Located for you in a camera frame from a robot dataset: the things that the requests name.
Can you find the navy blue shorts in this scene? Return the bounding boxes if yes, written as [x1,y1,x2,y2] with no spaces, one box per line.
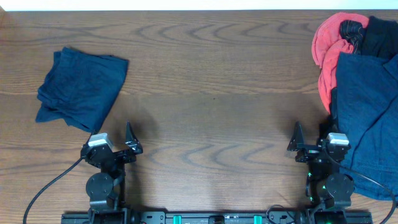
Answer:
[336,53,397,200]

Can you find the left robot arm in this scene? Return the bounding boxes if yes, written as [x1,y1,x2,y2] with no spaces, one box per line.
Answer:
[80,122,143,213]

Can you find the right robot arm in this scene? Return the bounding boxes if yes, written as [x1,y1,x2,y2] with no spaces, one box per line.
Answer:
[287,122,354,209]

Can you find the folded navy blue garment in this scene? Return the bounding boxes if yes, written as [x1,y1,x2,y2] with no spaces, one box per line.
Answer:
[35,47,129,133]

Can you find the red cloth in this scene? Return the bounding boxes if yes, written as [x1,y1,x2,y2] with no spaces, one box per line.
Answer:
[311,12,369,112]

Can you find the black garment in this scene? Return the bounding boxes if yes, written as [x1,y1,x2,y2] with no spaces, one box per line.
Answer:
[340,16,397,59]

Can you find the right black cable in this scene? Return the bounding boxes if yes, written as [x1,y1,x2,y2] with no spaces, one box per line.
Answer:
[323,147,397,224]

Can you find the black cable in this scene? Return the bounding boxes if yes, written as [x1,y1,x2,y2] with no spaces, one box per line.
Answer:
[22,157,85,224]
[323,147,397,224]

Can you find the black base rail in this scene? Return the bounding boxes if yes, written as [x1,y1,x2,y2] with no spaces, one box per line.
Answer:
[60,209,373,224]

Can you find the left black cable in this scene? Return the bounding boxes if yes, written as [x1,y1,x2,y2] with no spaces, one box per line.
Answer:
[22,157,85,224]

